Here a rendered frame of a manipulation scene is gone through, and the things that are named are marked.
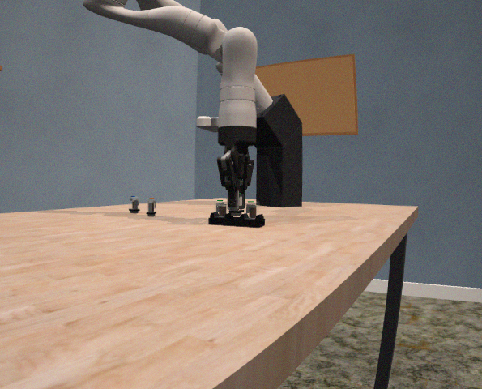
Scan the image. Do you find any black rack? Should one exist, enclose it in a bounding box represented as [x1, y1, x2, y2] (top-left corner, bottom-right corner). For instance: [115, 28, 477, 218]
[208, 212, 265, 228]

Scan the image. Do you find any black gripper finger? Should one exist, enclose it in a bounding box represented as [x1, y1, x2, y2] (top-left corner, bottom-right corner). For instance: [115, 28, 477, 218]
[217, 150, 245, 211]
[239, 155, 254, 209]

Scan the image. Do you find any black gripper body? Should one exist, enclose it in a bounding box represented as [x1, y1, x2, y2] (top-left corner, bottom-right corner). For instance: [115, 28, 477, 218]
[218, 126, 256, 173]

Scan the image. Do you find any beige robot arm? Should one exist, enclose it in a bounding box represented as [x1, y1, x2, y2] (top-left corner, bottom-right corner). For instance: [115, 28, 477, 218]
[83, 0, 273, 132]

